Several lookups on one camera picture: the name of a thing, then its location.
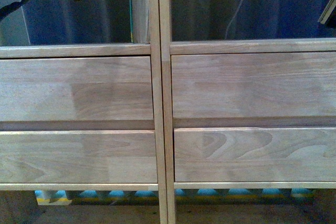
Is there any right cabinet lower drawer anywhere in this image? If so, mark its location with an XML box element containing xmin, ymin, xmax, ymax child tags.
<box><xmin>174</xmin><ymin>127</ymin><xmax>335</xmax><ymax>183</ymax></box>

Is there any left wooden shelf cabinet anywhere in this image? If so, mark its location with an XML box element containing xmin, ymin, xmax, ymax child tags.
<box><xmin>1</xmin><ymin>0</ymin><xmax>168</xmax><ymax>223</ymax></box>

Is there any thin cable behind shelf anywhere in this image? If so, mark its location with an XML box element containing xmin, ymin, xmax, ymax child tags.
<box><xmin>224</xmin><ymin>0</ymin><xmax>255</xmax><ymax>38</ymax></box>

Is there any white book with red spine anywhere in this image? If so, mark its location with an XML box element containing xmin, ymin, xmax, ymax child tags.
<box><xmin>318</xmin><ymin>0</ymin><xmax>335</xmax><ymax>28</ymax></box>

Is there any right cabinet upper drawer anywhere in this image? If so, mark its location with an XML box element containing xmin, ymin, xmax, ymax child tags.
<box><xmin>171</xmin><ymin>52</ymin><xmax>335</xmax><ymax>119</ymax></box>

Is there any wooden shelf cabinet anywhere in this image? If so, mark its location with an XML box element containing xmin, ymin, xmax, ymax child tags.
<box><xmin>159</xmin><ymin>0</ymin><xmax>335</xmax><ymax>223</ymax></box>
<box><xmin>1</xmin><ymin>0</ymin><xmax>168</xmax><ymax>223</ymax></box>

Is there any right wooden shelf cabinet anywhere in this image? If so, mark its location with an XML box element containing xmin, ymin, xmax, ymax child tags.
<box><xmin>159</xmin><ymin>0</ymin><xmax>335</xmax><ymax>223</ymax></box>

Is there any left cabinet upper drawer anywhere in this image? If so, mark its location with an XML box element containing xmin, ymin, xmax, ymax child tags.
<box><xmin>1</xmin><ymin>56</ymin><xmax>153</xmax><ymax>122</ymax></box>

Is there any grey curtain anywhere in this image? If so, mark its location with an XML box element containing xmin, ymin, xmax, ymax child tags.
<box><xmin>1</xmin><ymin>0</ymin><xmax>335</xmax><ymax>46</ymax></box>

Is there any blue floor mat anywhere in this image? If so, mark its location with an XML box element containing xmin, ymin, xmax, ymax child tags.
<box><xmin>34</xmin><ymin>188</ymin><xmax>316</xmax><ymax>206</ymax></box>

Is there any left cabinet lower drawer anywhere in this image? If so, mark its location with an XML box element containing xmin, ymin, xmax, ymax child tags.
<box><xmin>1</xmin><ymin>130</ymin><xmax>157</xmax><ymax>184</ymax></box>

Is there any cabinet drawer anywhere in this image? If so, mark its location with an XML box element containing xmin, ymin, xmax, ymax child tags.
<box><xmin>1</xmin><ymin>130</ymin><xmax>157</xmax><ymax>184</ymax></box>
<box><xmin>1</xmin><ymin>56</ymin><xmax>153</xmax><ymax>122</ymax></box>
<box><xmin>174</xmin><ymin>127</ymin><xmax>335</xmax><ymax>183</ymax></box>
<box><xmin>171</xmin><ymin>52</ymin><xmax>335</xmax><ymax>119</ymax></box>

